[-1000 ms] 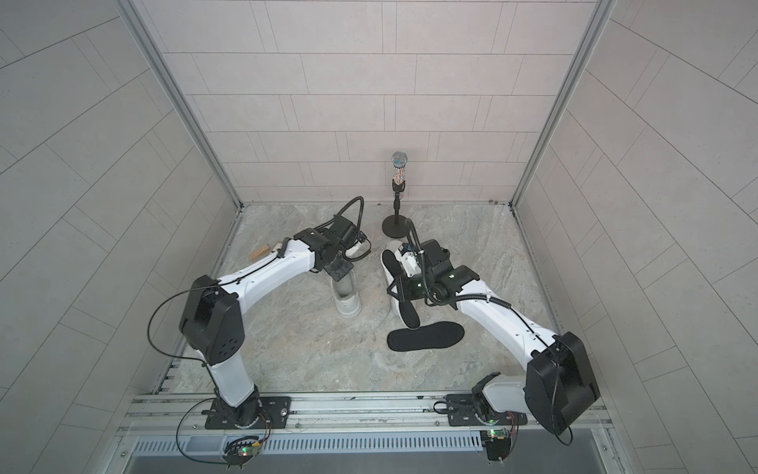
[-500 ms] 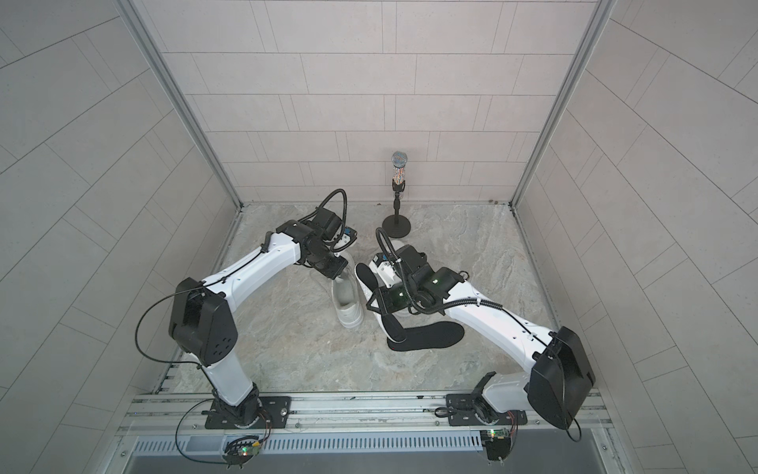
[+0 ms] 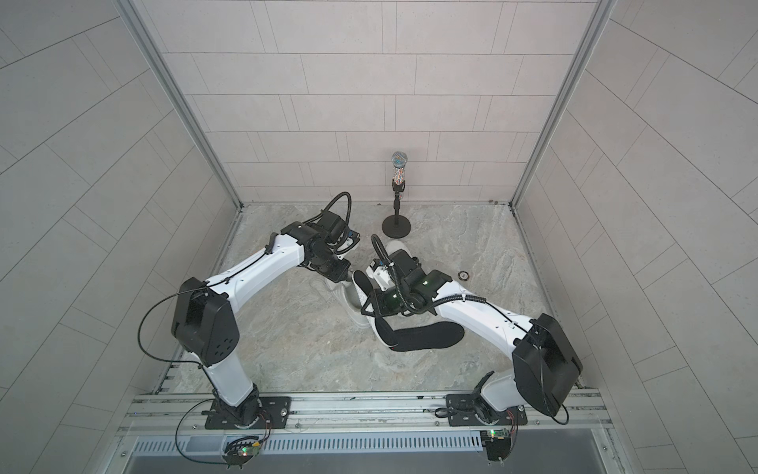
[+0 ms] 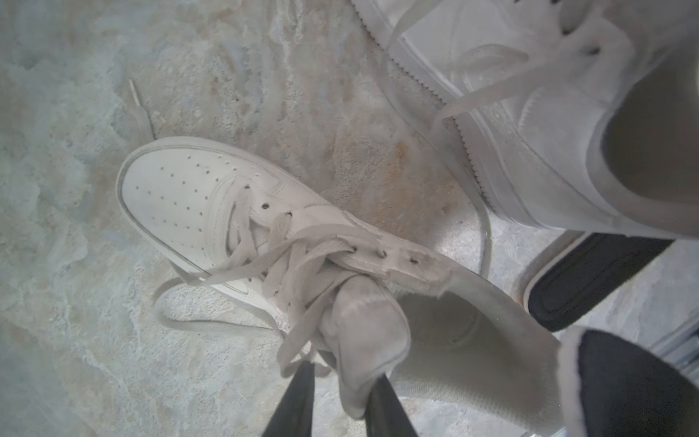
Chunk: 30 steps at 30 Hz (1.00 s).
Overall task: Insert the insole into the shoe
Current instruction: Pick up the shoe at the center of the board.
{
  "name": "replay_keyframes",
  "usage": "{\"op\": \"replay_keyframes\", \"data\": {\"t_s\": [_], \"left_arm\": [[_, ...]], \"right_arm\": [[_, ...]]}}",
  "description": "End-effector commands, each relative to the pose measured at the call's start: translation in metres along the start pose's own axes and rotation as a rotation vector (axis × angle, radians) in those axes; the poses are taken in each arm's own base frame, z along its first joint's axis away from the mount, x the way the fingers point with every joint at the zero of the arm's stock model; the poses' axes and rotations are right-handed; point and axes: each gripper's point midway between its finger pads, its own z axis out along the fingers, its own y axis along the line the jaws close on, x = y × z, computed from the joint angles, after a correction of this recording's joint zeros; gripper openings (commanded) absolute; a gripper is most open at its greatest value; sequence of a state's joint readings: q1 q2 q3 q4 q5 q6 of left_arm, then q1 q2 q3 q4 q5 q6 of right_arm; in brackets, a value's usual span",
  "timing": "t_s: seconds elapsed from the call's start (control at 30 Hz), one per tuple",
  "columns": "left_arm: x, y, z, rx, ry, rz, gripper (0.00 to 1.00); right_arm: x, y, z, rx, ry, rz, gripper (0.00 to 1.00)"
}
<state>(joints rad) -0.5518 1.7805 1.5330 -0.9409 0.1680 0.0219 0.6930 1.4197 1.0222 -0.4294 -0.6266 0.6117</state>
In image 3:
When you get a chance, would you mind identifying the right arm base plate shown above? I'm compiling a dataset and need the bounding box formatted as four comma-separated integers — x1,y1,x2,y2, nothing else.
434,394,528,427

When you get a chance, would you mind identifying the aluminium mounting rail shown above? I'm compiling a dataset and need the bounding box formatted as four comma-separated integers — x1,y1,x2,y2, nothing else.
116,389,613,436

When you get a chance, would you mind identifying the black stand with microphone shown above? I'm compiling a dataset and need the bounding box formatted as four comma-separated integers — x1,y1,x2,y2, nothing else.
382,151,412,239

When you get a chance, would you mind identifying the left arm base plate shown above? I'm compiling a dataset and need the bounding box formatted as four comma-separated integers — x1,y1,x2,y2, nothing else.
201,396,291,430

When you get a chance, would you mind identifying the left controller board with cables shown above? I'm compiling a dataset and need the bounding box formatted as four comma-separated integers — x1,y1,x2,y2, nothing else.
174,399,274,470

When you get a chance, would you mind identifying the right controller board with cables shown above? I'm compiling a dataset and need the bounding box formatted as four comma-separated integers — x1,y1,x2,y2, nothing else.
480,425,518,464

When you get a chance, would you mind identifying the white sneaker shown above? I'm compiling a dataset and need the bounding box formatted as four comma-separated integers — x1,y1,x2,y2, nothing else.
366,240,410,277
327,271,373,329

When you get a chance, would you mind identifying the black insole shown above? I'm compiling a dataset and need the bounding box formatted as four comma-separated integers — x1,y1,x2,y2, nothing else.
353,271,399,350
389,321,465,352

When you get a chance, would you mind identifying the controller board with cables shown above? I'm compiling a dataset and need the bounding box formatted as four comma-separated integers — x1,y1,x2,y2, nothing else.
480,425,518,464
174,399,274,470

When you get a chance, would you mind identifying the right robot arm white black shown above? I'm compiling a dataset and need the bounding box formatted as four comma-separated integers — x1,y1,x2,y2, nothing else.
353,249,582,424

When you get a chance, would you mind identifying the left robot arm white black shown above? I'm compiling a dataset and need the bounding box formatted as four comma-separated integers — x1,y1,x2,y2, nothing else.
171,209,360,428

